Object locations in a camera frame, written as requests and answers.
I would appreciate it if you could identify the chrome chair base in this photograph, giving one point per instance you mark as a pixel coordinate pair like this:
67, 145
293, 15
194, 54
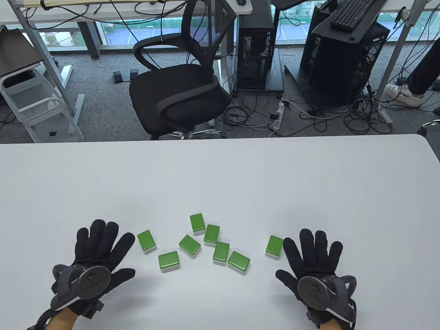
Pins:
428, 125

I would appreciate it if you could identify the black office desk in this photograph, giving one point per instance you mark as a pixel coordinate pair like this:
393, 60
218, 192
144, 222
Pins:
330, 29

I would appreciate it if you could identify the open black computer case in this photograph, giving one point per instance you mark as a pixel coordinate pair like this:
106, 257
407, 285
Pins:
337, 68

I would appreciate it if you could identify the aluminium frame post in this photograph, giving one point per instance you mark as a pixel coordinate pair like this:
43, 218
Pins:
41, 51
395, 58

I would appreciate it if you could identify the white power strip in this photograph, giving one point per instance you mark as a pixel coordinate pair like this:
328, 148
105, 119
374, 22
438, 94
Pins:
277, 118

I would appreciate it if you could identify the group of green mahjong tiles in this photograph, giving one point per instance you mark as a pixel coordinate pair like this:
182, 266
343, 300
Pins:
197, 221

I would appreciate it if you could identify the person's left hand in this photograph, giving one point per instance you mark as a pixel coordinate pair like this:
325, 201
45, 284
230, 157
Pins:
99, 247

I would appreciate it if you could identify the black mesh office chair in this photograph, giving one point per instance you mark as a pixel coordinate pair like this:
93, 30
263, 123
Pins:
178, 92

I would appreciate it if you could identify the person's left forearm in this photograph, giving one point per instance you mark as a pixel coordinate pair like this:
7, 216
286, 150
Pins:
60, 321

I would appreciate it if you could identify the green backed mahjong tile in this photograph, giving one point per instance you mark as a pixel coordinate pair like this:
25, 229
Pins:
274, 244

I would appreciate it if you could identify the person's right hand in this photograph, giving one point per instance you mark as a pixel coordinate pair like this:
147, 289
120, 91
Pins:
309, 257

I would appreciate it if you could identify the white step stool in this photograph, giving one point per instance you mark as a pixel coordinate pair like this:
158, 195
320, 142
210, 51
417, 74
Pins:
37, 129

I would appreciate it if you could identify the black foot pedal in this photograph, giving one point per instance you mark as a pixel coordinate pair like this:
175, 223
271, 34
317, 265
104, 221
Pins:
117, 77
134, 73

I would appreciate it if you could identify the black keyboard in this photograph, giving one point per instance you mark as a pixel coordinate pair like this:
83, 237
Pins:
354, 12

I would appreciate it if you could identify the dark grey flat panel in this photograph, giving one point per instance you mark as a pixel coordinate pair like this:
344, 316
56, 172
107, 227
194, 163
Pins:
17, 51

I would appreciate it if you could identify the person's right forearm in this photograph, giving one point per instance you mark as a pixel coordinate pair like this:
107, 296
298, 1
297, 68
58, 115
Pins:
331, 326

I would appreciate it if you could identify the grey hand tracking controller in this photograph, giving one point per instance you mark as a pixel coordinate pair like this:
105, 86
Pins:
92, 282
314, 290

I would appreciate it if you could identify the black computer tower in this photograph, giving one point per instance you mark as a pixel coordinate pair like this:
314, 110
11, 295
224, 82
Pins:
254, 20

